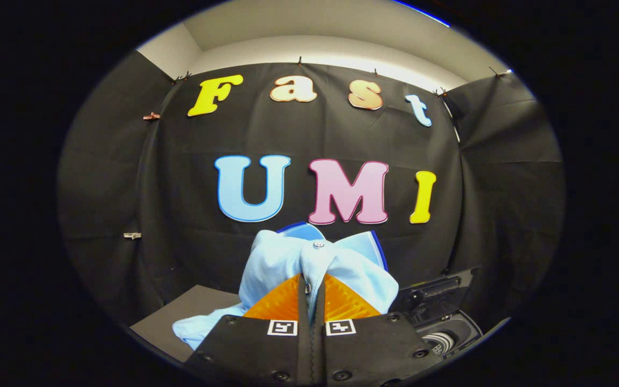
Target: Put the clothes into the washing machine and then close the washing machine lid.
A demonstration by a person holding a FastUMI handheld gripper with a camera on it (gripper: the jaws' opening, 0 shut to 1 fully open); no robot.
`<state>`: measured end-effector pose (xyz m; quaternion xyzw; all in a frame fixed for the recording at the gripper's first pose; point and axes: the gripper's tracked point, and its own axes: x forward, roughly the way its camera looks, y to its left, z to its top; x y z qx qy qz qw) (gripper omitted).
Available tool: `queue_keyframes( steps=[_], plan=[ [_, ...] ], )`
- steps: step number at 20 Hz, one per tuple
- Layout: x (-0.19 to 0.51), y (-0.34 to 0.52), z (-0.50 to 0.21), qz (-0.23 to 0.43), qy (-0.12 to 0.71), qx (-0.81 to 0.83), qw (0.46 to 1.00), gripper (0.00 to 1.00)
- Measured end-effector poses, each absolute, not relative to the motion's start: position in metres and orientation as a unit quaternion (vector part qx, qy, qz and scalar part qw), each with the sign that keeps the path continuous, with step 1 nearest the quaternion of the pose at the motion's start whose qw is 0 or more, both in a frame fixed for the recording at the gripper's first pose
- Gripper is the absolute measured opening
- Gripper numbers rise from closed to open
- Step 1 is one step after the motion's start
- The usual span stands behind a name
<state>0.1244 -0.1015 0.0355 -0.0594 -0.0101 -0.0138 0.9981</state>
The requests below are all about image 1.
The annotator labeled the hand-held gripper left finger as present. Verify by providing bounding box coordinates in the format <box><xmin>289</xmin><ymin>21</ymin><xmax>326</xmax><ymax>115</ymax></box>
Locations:
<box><xmin>183</xmin><ymin>273</ymin><xmax>312</xmax><ymax>387</ymax></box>

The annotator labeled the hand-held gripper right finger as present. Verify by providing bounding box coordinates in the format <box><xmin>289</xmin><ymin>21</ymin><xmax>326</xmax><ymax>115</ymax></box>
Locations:
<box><xmin>311</xmin><ymin>277</ymin><xmax>444</xmax><ymax>387</ymax></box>

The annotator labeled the light blue polo shirt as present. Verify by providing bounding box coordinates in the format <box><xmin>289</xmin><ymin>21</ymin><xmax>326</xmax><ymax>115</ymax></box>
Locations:
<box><xmin>172</xmin><ymin>222</ymin><xmax>399</xmax><ymax>350</ymax></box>

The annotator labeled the transparent washing machine lid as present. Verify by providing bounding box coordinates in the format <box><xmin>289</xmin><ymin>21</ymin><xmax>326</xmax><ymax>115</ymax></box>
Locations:
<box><xmin>397</xmin><ymin>268</ymin><xmax>477</xmax><ymax>324</ymax></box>

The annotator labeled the dark grey washing machine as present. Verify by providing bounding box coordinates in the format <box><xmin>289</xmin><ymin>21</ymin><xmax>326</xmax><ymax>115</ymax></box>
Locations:
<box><xmin>417</xmin><ymin>312</ymin><xmax>485</xmax><ymax>358</ymax></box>

